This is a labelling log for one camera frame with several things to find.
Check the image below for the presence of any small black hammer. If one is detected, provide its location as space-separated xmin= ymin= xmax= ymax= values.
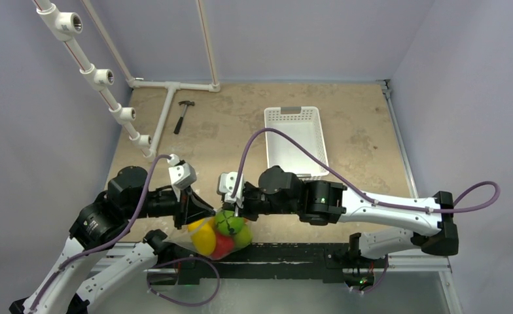
xmin=173 ymin=100 xmax=196 ymax=135

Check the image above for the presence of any yellow mango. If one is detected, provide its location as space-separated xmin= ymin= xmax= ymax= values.
xmin=187 ymin=218 xmax=217 ymax=256

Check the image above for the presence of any red apple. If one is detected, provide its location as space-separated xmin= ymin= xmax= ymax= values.
xmin=211 ymin=234 xmax=235 ymax=260

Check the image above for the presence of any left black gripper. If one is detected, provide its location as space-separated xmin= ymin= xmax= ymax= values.
xmin=126 ymin=183 xmax=216 ymax=228

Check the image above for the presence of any white pvc pipe frame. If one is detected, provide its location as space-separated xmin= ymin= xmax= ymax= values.
xmin=33 ymin=1 xmax=221 ymax=161

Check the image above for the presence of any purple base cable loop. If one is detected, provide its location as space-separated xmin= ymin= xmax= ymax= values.
xmin=146 ymin=255 xmax=221 ymax=307

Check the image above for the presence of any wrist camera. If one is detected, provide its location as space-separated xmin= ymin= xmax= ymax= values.
xmin=217 ymin=171 xmax=245 ymax=207
xmin=168 ymin=154 xmax=197 ymax=201

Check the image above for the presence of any green watermelon toy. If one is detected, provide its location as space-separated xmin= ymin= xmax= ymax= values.
xmin=215 ymin=210 xmax=245 ymax=236

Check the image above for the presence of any black base bar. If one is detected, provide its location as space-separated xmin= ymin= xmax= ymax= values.
xmin=143 ymin=230 xmax=389 ymax=290

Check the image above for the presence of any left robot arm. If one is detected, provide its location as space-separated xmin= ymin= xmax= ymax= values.
xmin=9 ymin=166 xmax=177 ymax=313

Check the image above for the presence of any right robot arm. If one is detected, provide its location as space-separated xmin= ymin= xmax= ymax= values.
xmin=217 ymin=166 xmax=459 ymax=266

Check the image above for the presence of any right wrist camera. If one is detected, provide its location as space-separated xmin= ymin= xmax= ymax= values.
xmin=217 ymin=171 xmax=245 ymax=207

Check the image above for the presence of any aluminium rail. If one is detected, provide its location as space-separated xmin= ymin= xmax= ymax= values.
xmin=377 ymin=79 xmax=463 ymax=313

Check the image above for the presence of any green pear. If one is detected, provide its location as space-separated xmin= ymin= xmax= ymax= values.
xmin=232 ymin=225 xmax=253 ymax=249

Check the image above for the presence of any clear zip top bag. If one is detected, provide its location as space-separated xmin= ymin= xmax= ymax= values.
xmin=171 ymin=209 xmax=253 ymax=260

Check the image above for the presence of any white plastic basket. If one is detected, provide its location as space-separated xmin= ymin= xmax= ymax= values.
xmin=264 ymin=106 xmax=330 ymax=179

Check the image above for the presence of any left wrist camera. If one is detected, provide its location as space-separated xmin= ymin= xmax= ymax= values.
xmin=168 ymin=154 xmax=197 ymax=201

